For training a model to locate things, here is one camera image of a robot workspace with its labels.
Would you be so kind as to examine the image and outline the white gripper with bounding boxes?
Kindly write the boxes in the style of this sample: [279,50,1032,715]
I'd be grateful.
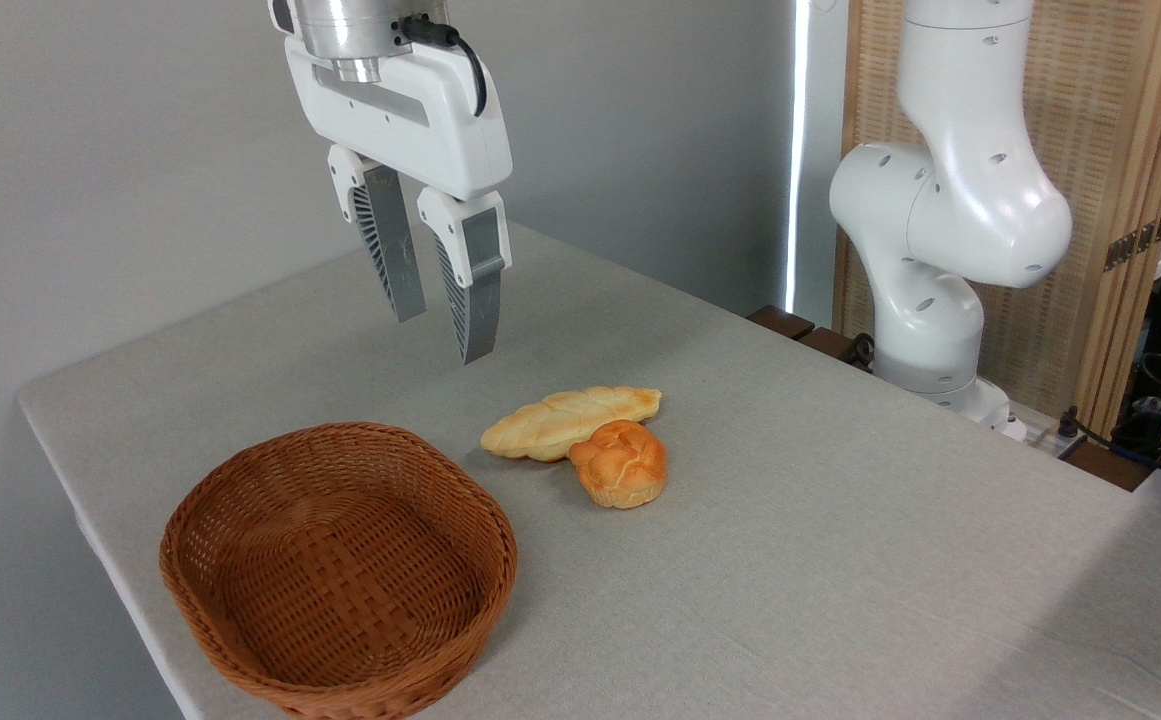
[283,36,515,367]

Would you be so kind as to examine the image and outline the round orange bread bun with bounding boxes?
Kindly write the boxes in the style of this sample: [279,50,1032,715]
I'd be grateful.
[566,419,669,511]

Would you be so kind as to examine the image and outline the long braided bread loaf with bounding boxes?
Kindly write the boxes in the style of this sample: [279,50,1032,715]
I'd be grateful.
[480,385,663,464]

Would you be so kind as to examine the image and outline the brown wicker basket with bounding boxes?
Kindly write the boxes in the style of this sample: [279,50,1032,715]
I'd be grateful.
[159,421,520,720]

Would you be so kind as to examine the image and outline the dark wooden block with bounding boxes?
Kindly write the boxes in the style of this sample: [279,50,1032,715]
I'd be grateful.
[799,326,873,369]
[746,304,817,342]

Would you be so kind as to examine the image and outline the grey tablecloth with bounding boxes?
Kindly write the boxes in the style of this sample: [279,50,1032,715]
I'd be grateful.
[17,218,1161,720]

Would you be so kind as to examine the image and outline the wooden woven folding screen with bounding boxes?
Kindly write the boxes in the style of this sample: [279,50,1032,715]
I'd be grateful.
[833,0,1161,437]

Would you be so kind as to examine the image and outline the dark wooden board edge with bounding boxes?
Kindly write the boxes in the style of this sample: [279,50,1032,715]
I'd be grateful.
[1056,438,1153,493]

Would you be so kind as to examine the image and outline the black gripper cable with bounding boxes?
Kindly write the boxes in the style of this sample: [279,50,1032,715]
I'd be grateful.
[397,14,490,119]

